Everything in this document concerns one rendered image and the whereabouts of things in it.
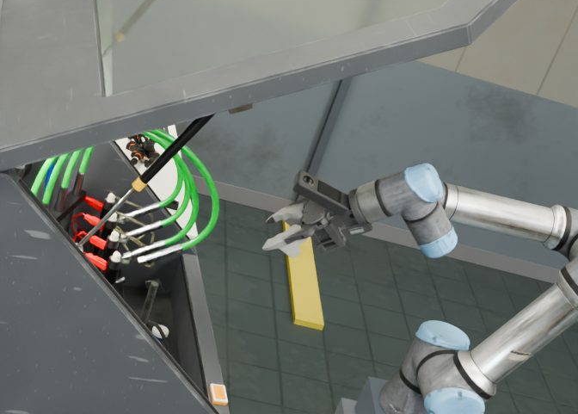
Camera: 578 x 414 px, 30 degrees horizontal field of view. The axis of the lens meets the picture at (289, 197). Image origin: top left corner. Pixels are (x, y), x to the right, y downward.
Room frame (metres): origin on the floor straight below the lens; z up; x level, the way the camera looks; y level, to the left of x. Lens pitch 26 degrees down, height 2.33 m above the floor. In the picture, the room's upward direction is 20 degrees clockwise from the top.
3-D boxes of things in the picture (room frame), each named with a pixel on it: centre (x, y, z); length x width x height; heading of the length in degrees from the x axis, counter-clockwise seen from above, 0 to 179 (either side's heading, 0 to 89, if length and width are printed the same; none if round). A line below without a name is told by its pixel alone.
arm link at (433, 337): (2.07, -0.43, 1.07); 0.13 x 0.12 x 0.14; 16
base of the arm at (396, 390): (2.08, -0.43, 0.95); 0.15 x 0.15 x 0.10
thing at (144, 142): (2.66, 0.42, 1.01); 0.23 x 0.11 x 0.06; 21
